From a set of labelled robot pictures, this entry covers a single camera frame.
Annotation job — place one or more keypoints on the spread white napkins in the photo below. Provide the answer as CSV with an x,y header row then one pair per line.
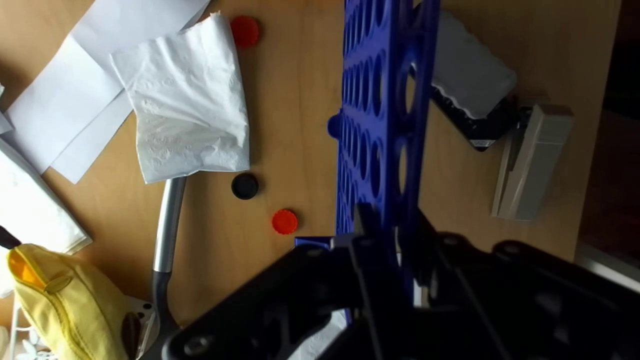
x,y
33,201

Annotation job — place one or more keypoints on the black rectangular case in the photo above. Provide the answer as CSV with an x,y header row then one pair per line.
x,y
471,80

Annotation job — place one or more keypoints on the black game disc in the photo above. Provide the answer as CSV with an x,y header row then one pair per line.
x,y
245,185

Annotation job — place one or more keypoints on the red game disc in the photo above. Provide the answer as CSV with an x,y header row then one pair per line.
x,y
245,31
284,221

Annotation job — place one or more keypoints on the yellow cloth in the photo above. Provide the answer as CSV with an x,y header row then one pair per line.
x,y
66,307

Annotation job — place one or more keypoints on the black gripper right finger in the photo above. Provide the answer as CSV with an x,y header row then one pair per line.
x,y
520,301

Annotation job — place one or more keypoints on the white paper sheet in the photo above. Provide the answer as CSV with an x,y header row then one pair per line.
x,y
80,92

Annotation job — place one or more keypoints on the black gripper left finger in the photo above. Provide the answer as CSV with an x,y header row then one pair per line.
x,y
281,301

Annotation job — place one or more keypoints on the white crumpled cloth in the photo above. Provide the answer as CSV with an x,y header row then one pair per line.
x,y
191,101

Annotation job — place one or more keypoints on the blue gameboard with holes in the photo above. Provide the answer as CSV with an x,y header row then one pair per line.
x,y
372,133

